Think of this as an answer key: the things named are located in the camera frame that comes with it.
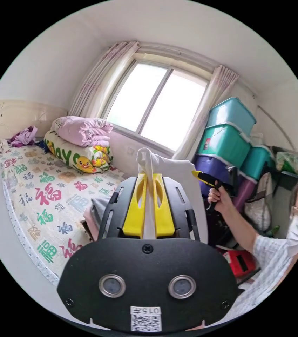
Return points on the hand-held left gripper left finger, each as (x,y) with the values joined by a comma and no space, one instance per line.
(134,210)

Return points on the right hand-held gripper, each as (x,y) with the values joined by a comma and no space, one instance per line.
(211,183)

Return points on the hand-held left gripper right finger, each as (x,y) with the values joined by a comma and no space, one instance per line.
(165,210)

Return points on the white patterned short sleeve shirt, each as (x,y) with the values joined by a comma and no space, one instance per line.
(185,173)

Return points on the person's right forearm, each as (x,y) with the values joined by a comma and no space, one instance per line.
(239,227)

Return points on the person's right hand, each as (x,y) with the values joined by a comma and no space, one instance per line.
(221,200)

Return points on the large teal storage box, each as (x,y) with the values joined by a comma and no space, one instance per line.
(230,114)
(222,146)

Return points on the pink and grey pile of clothes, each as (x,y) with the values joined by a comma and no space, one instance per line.
(94,209)

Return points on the purple storage box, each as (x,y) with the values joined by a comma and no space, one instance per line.
(245,191)

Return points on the small teal storage box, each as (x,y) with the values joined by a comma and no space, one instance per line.
(256,163)

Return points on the pale pink curtain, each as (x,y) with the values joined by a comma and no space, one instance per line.
(99,79)
(212,105)

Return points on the grey mesh bag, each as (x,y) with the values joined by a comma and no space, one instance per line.
(259,210)

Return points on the window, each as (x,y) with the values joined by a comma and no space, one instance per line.
(154,105)

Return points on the folded duck print quilt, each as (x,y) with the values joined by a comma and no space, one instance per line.
(67,155)

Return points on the red box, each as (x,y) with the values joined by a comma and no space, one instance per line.
(239,262)

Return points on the green and white plastic bag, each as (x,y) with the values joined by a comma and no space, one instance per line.
(287,162)

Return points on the folded pink quilt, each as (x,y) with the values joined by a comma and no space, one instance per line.
(83,130)

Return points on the bed with printed sheet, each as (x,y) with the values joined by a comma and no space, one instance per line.
(33,181)

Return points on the person's body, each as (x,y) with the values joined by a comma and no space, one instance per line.
(275,259)

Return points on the purple pile of clothes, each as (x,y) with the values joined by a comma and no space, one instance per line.
(24,137)

